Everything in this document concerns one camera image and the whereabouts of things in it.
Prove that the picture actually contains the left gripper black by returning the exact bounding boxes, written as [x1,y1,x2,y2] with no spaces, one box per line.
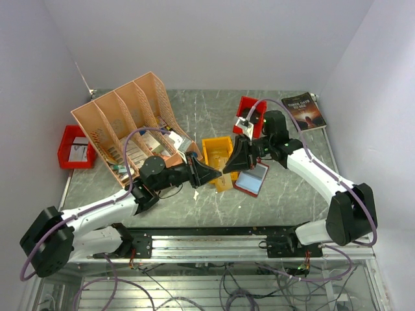
[152,150,221,191]

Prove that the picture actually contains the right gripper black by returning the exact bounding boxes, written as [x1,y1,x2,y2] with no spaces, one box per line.
[222,133,273,174]

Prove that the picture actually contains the red card holder wallet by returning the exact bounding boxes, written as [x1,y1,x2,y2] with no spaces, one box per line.
[233,162,269,197]

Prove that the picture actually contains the yellow plastic bin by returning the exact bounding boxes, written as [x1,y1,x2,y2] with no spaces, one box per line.
[202,136,239,184]

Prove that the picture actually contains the black credit card stack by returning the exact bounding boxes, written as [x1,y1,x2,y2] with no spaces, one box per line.
[241,108,261,124]

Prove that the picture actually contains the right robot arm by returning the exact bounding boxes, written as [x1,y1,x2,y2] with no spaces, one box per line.
[223,110,377,257]

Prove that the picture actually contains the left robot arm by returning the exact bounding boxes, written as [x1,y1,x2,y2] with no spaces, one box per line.
[19,152,222,281]

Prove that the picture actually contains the red bin with cards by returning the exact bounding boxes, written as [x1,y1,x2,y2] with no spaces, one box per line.
[236,96,267,139]

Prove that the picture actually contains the white cards in left bin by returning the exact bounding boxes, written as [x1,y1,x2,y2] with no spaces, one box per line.
[68,137,89,162]

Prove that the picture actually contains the pink file organizer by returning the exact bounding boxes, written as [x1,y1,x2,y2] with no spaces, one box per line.
[71,72,186,176]

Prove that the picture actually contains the dark paperback book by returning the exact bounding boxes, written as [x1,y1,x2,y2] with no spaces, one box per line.
[281,92,327,132]

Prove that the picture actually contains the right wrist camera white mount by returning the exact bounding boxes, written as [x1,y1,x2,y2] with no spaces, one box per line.
[235,117,254,140]

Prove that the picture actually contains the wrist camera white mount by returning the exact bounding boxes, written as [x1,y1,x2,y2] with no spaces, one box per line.
[168,131,192,153]
[235,117,254,140]

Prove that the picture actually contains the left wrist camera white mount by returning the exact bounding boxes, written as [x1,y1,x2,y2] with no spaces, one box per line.
[168,131,192,153]

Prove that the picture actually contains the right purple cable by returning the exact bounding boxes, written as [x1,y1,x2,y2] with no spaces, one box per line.
[244,98,379,282]

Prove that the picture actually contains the purple cable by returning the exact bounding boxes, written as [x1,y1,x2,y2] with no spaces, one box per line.
[244,98,379,282]
[18,127,176,311]

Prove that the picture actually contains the aluminium mounting rail frame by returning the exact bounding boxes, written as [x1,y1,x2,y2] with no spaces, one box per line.
[22,224,392,310]

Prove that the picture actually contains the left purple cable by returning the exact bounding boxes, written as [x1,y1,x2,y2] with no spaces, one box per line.
[18,127,176,311]

